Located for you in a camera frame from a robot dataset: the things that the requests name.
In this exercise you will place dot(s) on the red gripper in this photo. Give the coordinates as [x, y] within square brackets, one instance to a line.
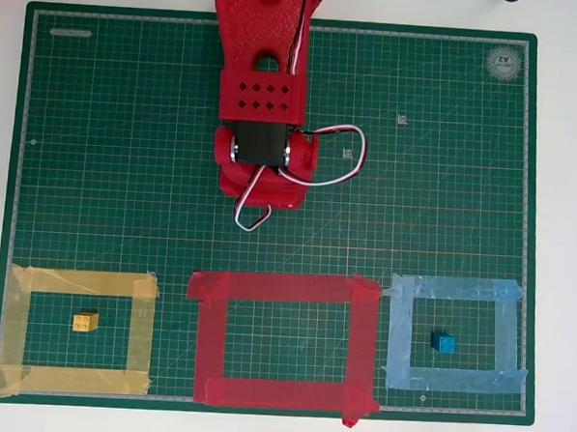
[283, 201]

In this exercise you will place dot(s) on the red robot arm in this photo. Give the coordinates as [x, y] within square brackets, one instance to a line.
[250, 30]

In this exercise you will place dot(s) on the red tape square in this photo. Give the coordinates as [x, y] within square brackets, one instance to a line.
[285, 287]

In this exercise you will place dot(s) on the blue tape square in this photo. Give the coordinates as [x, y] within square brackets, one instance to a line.
[459, 288]

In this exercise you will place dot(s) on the blue toy brick cube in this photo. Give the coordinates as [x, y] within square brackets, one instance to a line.
[443, 342]

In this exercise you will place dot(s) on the yellow tape square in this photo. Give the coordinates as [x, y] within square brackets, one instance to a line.
[72, 282]

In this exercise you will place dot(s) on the yellow toy brick cube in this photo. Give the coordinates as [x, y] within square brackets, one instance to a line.
[85, 322]

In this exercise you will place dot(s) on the green cutting mat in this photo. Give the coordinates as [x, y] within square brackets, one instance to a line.
[126, 169]

